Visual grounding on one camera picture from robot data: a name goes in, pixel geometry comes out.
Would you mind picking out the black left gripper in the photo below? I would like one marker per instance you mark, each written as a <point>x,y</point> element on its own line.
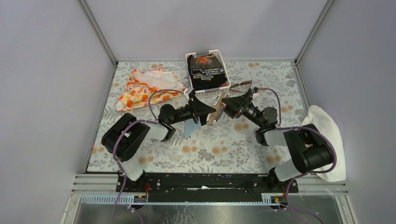
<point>196,107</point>

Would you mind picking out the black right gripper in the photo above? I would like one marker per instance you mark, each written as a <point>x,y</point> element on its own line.
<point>240,104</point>

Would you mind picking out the light blue cleaning cloth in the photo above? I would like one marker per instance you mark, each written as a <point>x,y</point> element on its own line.
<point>190,127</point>

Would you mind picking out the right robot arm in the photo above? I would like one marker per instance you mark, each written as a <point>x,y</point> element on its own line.
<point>310,151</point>

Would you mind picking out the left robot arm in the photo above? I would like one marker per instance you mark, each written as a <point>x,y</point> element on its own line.
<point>124,138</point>

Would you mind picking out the brown tinted sunglasses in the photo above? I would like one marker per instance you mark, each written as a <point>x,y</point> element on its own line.
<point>242,90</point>

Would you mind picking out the floral patterned tablecloth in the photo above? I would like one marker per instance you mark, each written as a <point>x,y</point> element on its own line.
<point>226,147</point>

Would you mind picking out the black printed folded garment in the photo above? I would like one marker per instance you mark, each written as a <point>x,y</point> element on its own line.
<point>206,72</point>

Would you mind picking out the orange floral cloth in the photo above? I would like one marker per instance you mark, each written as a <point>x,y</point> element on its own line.
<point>144,87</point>

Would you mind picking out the white towel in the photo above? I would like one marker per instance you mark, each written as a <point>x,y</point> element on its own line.
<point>328,128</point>

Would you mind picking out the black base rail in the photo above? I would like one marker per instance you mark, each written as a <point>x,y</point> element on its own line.
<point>204,188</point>

